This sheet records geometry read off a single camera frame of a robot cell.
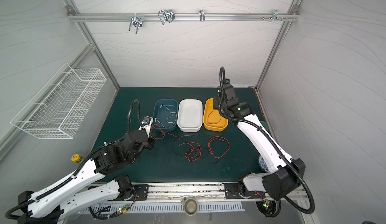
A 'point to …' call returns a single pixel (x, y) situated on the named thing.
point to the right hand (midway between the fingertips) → (223, 94)
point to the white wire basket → (58, 109)
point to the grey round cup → (190, 206)
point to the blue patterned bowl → (263, 164)
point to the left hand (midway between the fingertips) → (154, 127)
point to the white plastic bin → (190, 115)
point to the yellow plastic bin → (212, 119)
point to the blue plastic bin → (165, 114)
